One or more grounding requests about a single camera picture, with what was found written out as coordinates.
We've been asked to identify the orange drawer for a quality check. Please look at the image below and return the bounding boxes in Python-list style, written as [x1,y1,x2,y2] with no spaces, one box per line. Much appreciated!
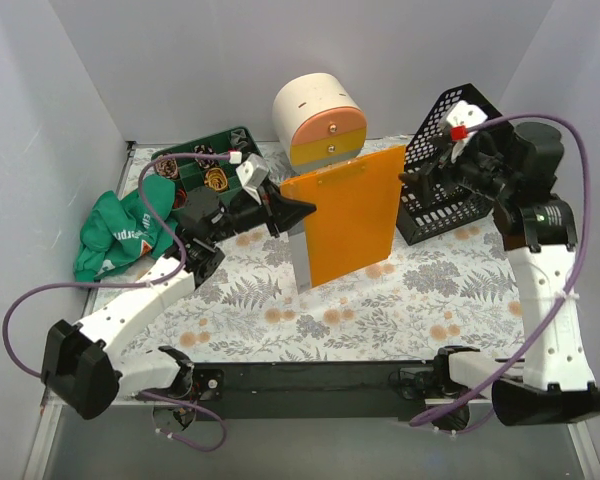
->
[291,107,367,146]

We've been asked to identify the black mesh file basket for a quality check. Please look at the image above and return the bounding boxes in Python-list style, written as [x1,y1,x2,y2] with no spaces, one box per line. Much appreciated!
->
[396,83,500,246]

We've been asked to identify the aluminium frame rail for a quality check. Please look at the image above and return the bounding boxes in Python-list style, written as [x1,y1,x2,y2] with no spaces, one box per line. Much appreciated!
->
[25,397,600,479]

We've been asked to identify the cream round drawer cabinet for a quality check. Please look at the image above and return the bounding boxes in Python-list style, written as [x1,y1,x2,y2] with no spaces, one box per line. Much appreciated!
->
[272,73,364,174]

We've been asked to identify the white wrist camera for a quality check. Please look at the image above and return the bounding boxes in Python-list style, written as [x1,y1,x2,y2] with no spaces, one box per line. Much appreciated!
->
[438,100,488,159]
[229,151,269,205]

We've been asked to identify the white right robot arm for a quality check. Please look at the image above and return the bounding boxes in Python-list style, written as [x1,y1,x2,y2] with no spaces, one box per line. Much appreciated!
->
[401,119,600,426]

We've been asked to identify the orange folder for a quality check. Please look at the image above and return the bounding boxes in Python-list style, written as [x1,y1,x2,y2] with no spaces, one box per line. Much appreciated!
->
[280,145,406,294]

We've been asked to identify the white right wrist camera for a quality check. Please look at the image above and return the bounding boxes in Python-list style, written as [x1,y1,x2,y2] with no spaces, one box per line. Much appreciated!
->
[438,100,488,159]

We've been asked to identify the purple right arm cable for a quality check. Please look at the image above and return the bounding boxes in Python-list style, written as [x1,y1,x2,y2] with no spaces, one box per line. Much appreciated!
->
[408,113,594,436]

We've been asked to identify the green cloth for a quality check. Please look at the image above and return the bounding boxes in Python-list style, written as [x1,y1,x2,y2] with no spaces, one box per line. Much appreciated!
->
[73,175,177,283]

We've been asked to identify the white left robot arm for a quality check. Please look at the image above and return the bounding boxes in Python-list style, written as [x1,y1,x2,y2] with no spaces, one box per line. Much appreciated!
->
[41,182,317,420]

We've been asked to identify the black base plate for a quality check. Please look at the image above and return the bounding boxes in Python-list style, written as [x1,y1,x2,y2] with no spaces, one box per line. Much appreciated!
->
[189,360,462,421]

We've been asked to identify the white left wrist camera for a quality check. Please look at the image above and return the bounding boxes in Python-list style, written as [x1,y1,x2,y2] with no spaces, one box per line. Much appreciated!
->
[229,151,269,205]

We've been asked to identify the yellow drawer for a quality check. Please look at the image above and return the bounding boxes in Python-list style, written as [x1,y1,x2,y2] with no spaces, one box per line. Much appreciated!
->
[288,129,366,172]

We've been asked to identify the green compartment organizer box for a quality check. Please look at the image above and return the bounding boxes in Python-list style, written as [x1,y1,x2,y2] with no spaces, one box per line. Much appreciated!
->
[151,126,261,209]

